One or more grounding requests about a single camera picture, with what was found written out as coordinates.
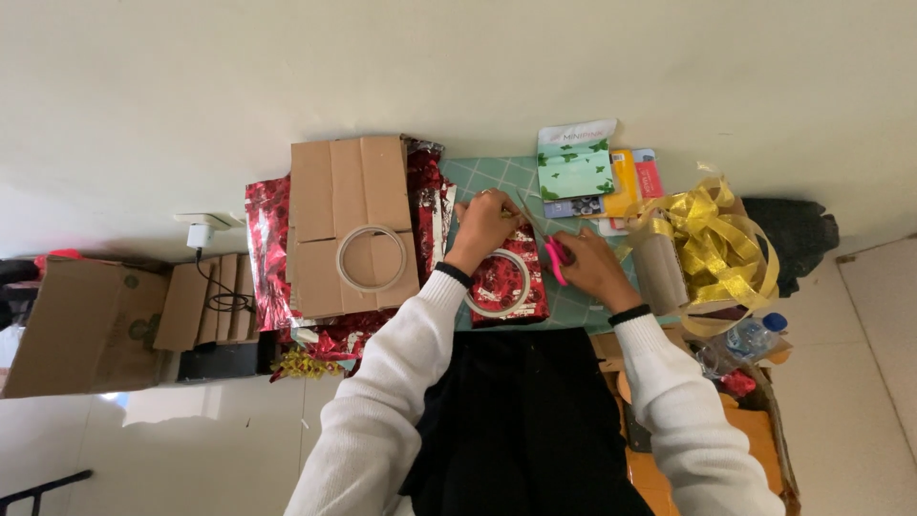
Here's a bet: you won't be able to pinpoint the large open cardboard box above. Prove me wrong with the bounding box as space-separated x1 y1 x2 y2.
2 257 174 400

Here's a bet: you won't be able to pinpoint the person's left hand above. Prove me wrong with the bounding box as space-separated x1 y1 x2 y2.
443 188 528 278

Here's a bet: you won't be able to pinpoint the gold ribbon bundle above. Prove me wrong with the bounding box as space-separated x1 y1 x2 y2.
625 174 781 338

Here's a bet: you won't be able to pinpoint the red foil wrapping paper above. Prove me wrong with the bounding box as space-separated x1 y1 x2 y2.
244 138 458 363

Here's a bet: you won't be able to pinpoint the pink handled scissors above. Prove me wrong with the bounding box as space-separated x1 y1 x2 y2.
516 188 572 287

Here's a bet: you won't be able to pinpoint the green white leaf print packet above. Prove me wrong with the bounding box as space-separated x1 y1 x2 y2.
536 119 618 202

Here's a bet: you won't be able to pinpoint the yellow packet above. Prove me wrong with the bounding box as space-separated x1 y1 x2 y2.
600 148 643 218

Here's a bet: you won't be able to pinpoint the red cloth item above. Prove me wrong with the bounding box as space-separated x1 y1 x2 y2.
32 248 85 279

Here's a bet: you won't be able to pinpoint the red foil gift box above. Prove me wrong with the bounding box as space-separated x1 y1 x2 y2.
468 222 550 329

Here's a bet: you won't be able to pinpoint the small gold ribbon bow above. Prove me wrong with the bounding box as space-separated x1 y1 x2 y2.
269 345 346 383

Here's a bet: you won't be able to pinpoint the folded brown cardboard pieces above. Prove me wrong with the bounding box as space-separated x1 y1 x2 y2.
152 252 261 353

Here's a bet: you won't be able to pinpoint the clear tape roll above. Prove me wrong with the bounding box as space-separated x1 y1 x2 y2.
335 224 408 294
463 248 532 319

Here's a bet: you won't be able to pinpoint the black cloth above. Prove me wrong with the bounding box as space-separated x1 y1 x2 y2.
740 196 841 299

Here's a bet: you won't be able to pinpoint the clear plastic water bottle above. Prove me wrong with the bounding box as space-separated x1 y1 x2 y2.
696 312 789 378

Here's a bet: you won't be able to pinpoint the black flat box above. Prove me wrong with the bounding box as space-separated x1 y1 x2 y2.
175 331 279 383

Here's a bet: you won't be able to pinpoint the flattened brown cardboard sheet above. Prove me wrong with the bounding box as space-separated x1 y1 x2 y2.
286 135 421 321

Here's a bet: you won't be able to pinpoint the brown cardboard tube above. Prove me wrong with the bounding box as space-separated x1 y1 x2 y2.
629 231 690 318

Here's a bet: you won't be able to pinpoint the black cable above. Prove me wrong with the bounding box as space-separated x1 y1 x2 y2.
193 247 256 314

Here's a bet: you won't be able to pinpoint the cardboard box with orange contents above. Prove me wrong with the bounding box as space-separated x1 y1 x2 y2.
589 324 802 516

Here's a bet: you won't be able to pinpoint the blue packet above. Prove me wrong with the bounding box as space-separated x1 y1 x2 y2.
542 194 607 219

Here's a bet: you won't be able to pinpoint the black chair leg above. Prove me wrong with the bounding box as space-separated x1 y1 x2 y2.
0 469 95 516

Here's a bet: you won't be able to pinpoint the person's right hand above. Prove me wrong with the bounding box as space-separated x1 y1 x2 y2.
551 227 643 315

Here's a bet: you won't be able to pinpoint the white wall socket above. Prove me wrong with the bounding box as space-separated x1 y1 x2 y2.
173 211 246 232

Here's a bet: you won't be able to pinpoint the person's black clothing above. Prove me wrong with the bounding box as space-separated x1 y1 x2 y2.
398 327 656 516

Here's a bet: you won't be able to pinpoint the green cutting mat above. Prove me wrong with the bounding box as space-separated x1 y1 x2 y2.
437 155 680 335

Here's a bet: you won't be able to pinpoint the red pink card packet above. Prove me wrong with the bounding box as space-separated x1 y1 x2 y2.
632 148 666 201

